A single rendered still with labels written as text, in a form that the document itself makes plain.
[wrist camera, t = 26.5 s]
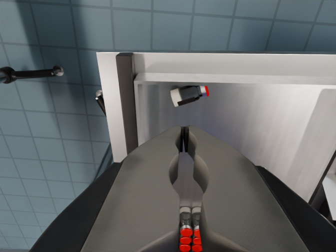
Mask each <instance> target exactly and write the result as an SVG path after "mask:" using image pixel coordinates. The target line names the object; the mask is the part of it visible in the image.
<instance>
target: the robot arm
mask: <svg viewBox="0 0 336 252"><path fill-rule="evenodd" d="M183 142H184V150H185V153H188V154H189V155H190V156H191V158H192V159H193V161H194V167H193V178H194V180H195V181H196V182H197V183H198V184H199V186H200V187H201V189H202V191H203V196H202V203H201V211H200V218H199V233H200V240H201V246H202V252H336V227H335V226H334V225H333V224H332V223H331V222H330V221H328V220H327V219H326V218H325V217H324V216H323V215H322V214H320V213H319V212H318V211H317V210H316V209H314V208H313V207H312V206H311V205H310V204H308V203H307V202H306V201H305V200H304V199H302V198H301V197H300V196H299V195H298V194H297V193H295V192H294V191H293V190H292V189H291V188H289V187H288V186H287V185H286V184H285V183H283V182H282V181H281V180H280V179H279V178H277V177H276V176H275V175H274V174H273V173H271V172H270V171H269V170H268V169H267V168H265V167H264V166H263V165H254V164H253V163H252V162H251V161H250V160H249V159H247V158H246V157H245V156H244V155H243V154H241V153H240V152H239V151H237V150H236V149H235V148H233V147H232V146H230V145H228V144H227V143H225V142H223V141H222V140H220V139H218V138H216V137H214V136H212V135H211V134H209V133H207V132H205V131H203V130H202V129H200V128H198V127H196V126H192V125H187V126H179V125H175V126H173V127H171V128H169V129H167V130H166V131H164V132H162V133H160V134H159V135H157V136H155V137H153V138H152V139H150V140H148V141H146V142H145V143H143V144H141V145H140V146H138V147H137V148H136V149H134V150H133V151H132V152H131V153H129V154H128V155H127V156H126V157H125V158H124V159H123V160H122V161H121V162H114V163H113V164H112V165H111V166H110V167H109V168H107V169H106V170H105V171H104V172H103V173H102V174H101V175H100V176H99V177H98V178H97V179H96V180H95V181H94V182H93V183H92V184H91V185H89V186H88V187H87V188H86V189H85V190H84V191H83V192H82V193H81V194H80V195H79V196H78V197H77V198H76V199H75V200H74V201H73V202H71V203H70V204H69V205H68V206H67V207H66V208H65V209H64V210H63V211H62V212H61V213H60V214H59V215H58V216H57V217H56V218H55V219H54V221H53V222H52V223H51V224H50V225H49V226H48V227H47V229H46V230H45V231H44V232H43V233H42V235H41V236H40V237H39V238H38V240H37V241H36V242H35V244H34V245H33V246H32V248H31V249H30V251H29V252H178V244H179V224H180V196H179V194H178V193H177V192H176V190H175V189H174V187H173V183H174V182H175V181H176V180H177V178H178V162H179V154H180V152H183Z"/></svg>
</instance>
